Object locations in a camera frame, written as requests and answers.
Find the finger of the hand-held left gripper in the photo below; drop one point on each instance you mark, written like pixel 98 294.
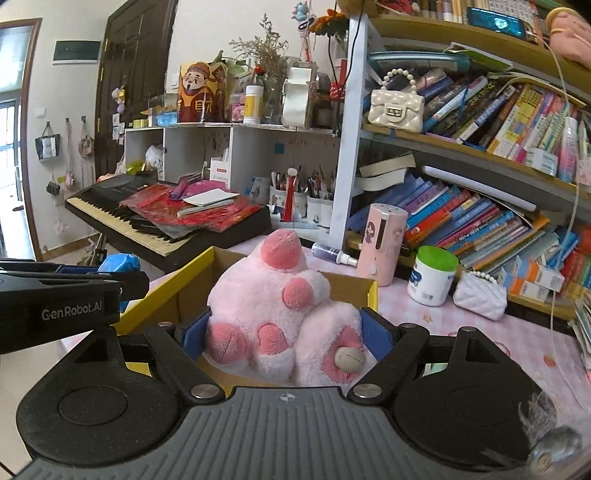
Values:
pixel 27 266
pixel 134 284

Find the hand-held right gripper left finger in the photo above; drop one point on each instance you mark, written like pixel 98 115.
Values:
pixel 194 334

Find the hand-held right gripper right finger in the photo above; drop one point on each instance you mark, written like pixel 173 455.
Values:
pixel 376 334

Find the yellow cardboard box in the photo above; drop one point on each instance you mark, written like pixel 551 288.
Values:
pixel 194 277

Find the pink plush toy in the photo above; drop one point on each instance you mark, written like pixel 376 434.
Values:
pixel 277 314

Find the blue plastic bag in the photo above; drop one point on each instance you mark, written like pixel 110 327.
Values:
pixel 121 265

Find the white jar green lid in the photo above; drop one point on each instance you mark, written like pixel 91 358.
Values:
pixel 431 281

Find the black electronic keyboard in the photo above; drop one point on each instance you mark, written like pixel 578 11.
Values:
pixel 115 207

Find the pink checked tablecloth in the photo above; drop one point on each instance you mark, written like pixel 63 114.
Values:
pixel 461 350

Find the pink rectangular box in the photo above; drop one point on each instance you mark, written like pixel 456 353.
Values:
pixel 383 244

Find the small spray bottle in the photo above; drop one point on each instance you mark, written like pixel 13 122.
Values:
pixel 330 253

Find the red patterned bag pile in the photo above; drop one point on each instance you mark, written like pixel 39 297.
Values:
pixel 217 217

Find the white quilted purse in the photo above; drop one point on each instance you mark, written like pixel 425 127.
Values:
pixel 480 295

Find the magenta cloth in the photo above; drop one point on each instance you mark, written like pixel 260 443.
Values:
pixel 194 187

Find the white notebook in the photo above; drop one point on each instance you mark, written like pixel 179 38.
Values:
pixel 210 197

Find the hanging tote bag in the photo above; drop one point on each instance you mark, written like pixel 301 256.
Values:
pixel 47 146

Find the white plastic bag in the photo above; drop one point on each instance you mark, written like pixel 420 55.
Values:
pixel 154 158

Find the pink hanging bag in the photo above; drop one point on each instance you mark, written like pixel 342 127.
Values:
pixel 85 145

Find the white pen cup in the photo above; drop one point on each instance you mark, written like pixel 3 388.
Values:
pixel 319 210
pixel 282 199

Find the white red-print box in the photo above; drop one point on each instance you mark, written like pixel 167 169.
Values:
pixel 219 174

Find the pile of leaning books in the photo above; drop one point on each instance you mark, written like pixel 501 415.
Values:
pixel 498 115
pixel 471 221

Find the red tassel ornament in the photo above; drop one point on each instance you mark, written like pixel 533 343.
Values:
pixel 289 196

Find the thick grey book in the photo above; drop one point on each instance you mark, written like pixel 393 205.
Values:
pixel 385 170

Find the light blue box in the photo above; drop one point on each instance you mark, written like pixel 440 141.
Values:
pixel 165 118

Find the white cubby shelf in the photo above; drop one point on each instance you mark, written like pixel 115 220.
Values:
pixel 258 152

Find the fortune god printed box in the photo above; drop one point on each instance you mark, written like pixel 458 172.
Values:
pixel 198 94

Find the wooden bookshelf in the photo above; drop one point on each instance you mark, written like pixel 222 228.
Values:
pixel 485 161

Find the stack of papers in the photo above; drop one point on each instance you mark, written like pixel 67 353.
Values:
pixel 582 332

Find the white bottle yellow label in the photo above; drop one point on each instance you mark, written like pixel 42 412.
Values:
pixel 252 105

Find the dark brown door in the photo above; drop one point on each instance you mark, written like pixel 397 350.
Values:
pixel 134 60

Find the white ribbon roll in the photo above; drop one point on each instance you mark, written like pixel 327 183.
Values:
pixel 298 97

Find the dried flower bunch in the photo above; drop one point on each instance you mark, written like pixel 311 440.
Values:
pixel 263 50

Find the clear container blue lid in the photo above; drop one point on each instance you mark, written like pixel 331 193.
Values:
pixel 411 61

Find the orange artificial flowers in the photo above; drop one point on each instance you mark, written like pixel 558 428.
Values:
pixel 328 21

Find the unicorn ornament pen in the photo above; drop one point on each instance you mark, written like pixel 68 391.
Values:
pixel 302 14

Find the brown plush toy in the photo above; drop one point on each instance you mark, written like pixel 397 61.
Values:
pixel 351 4

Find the row of upright books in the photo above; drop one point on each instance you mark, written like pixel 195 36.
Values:
pixel 443 9

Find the smartphone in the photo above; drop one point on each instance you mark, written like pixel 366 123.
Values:
pixel 496 21

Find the pink doll plush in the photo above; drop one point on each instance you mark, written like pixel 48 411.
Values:
pixel 570 37

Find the small black camera toy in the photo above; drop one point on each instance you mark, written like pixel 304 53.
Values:
pixel 54 188

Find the black wall panel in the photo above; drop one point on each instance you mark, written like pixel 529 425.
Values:
pixel 76 50

